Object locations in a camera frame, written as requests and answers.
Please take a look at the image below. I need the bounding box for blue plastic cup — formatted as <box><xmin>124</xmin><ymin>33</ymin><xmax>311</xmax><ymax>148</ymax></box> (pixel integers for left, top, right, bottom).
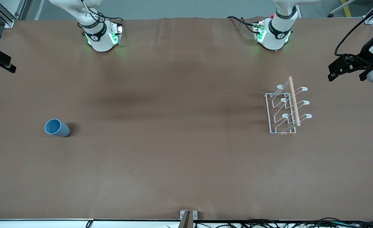
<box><xmin>44</xmin><ymin>118</ymin><xmax>71</xmax><ymax>137</ymax></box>

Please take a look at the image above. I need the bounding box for left arm base connector plate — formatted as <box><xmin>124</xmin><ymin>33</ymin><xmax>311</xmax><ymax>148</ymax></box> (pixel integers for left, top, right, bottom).
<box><xmin>252</xmin><ymin>20</ymin><xmax>267</xmax><ymax>44</ymax></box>

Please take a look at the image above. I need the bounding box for right arm base connector plate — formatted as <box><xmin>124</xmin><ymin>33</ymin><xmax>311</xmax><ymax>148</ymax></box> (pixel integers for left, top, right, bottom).
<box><xmin>109</xmin><ymin>23</ymin><xmax>124</xmax><ymax>45</ymax></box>

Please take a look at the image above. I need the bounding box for thin white pole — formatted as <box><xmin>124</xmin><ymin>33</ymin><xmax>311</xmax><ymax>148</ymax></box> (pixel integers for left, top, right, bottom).
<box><xmin>328</xmin><ymin>0</ymin><xmax>356</xmax><ymax>17</ymax></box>

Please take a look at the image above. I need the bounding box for yellow floor tape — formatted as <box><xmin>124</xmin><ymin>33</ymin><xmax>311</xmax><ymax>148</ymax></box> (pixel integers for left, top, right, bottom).
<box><xmin>341</xmin><ymin>0</ymin><xmax>352</xmax><ymax>18</ymax></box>

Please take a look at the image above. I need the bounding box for brown table cover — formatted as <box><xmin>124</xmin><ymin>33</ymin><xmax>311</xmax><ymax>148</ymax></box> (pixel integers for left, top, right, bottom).
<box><xmin>0</xmin><ymin>16</ymin><xmax>373</xmax><ymax>221</ymax></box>

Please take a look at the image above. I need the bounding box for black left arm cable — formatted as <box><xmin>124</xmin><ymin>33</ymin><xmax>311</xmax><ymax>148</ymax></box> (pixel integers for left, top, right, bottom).
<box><xmin>335</xmin><ymin>0</ymin><xmax>373</xmax><ymax>57</ymax></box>

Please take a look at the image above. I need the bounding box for white wire cup holder rack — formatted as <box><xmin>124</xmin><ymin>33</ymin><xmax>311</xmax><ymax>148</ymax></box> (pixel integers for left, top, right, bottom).
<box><xmin>264</xmin><ymin>76</ymin><xmax>313</xmax><ymax>136</ymax></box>

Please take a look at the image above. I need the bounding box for black left base cable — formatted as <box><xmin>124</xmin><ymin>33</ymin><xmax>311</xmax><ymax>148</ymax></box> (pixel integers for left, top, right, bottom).
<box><xmin>227</xmin><ymin>16</ymin><xmax>256</xmax><ymax>34</ymax></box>

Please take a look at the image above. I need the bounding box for black base cable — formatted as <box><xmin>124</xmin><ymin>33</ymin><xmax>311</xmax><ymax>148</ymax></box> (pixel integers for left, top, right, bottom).
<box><xmin>227</xmin><ymin>16</ymin><xmax>256</xmax><ymax>34</ymax></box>
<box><xmin>97</xmin><ymin>9</ymin><xmax>124</xmax><ymax>27</ymax></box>

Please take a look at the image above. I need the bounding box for black right base cable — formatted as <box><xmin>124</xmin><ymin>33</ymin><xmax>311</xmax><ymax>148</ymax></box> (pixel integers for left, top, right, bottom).
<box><xmin>97</xmin><ymin>9</ymin><xmax>124</xmax><ymax>27</ymax></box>

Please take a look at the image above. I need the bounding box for black cable bundle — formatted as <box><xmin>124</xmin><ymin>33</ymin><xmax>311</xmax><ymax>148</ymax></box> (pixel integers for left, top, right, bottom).
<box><xmin>193</xmin><ymin>217</ymin><xmax>373</xmax><ymax>228</ymax></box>

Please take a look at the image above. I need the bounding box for white table edge rail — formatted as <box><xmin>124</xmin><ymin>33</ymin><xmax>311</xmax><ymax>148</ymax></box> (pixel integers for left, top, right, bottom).
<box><xmin>0</xmin><ymin>218</ymin><xmax>373</xmax><ymax>228</ymax></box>

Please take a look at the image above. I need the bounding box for small metal table bracket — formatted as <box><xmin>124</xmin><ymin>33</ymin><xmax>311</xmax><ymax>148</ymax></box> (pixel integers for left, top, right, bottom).
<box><xmin>180</xmin><ymin>210</ymin><xmax>198</xmax><ymax>221</ymax></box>

